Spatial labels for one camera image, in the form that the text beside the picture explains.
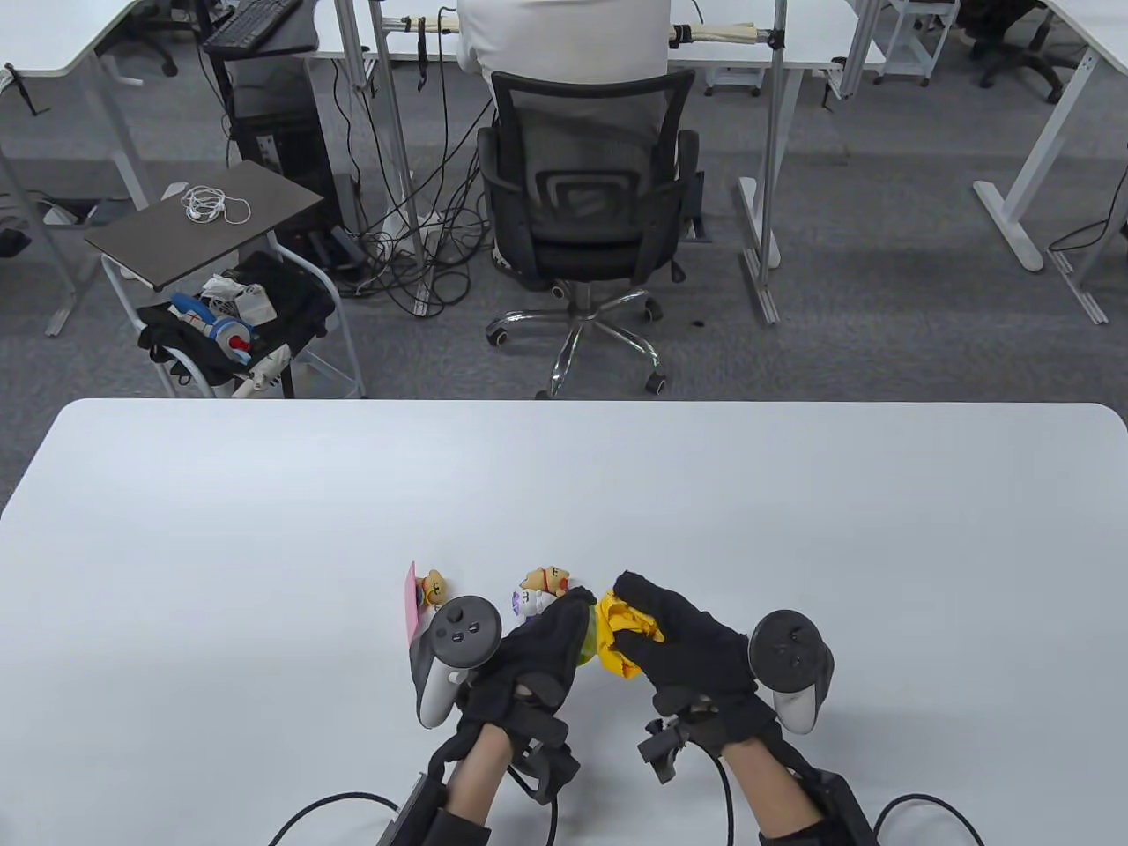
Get person's left hand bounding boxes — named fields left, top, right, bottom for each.
left=456, top=586, right=602, bottom=750

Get person's right hand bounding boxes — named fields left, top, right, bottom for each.
left=608, top=570, right=783, bottom=757

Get bear ornament purple base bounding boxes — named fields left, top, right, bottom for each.
left=511, top=566, right=574, bottom=622

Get yellow dusting cloth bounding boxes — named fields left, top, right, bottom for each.
left=592, top=592, right=666, bottom=679

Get black white handheld controller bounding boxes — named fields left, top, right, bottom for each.
left=747, top=610, right=835, bottom=734
left=414, top=597, right=503, bottom=730

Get bear ornament pink board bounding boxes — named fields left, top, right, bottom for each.
left=404, top=561, right=450, bottom=640

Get person's left forearm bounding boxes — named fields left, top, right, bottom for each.
left=421, top=724, right=519, bottom=846

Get black forearm electronics box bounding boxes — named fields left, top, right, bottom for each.
left=377, top=771, right=450, bottom=846
left=798, top=767, right=878, bottom=846

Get person's right forearm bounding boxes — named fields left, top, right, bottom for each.
left=723, top=736, right=873, bottom=846

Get black mesh office chair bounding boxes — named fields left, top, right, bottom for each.
left=476, top=69, right=706, bottom=399

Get black bag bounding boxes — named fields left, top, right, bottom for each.
left=137, top=251, right=338, bottom=389

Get white power strip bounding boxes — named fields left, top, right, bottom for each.
left=383, top=211, right=450, bottom=265

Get blue red white toy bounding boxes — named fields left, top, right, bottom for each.
left=170, top=293, right=258, bottom=364

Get white crumpled plastic bag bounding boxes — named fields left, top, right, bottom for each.
left=201, top=275, right=276, bottom=323

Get dark top white cart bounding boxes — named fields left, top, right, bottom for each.
left=85, top=160, right=368, bottom=402

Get white earphones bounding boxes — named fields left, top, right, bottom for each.
left=181, top=185, right=252, bottom=226

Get black computer tower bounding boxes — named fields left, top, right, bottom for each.
left=227, top=60, right=343, bottom=230

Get white office desk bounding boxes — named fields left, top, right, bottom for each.
left=0, top=0, right=146, bottom=336
left=304, top=0, right=887, bottom=270
left=974, top=0, right=1128, bottom=325

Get beige wooden sticks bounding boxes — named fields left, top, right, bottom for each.
left=670, top=24, right=761, bottom=45

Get black swivel chair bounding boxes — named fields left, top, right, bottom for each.
left=95, top=0, right=232, bottom=78
left=956, top=0, right=1080, bottom=105

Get black keyboard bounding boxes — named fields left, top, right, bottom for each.
left=203, top=0, right=305, bottom=52

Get black wrist camera block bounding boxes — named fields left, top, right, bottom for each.
left=509, top=740, right=581, bottom=805
left=636, top=716, right=693, bottom=783

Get black glove cable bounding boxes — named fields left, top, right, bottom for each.
left=269, top=791, right=402, bottom=846
left=872, top=793, right=988, bottom=846

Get black cable bundle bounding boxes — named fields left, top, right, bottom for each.
left=330, top=53, right=494, bottom=318

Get white wire cart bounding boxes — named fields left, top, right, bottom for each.
left=872, top=0, right=961, bottom=87

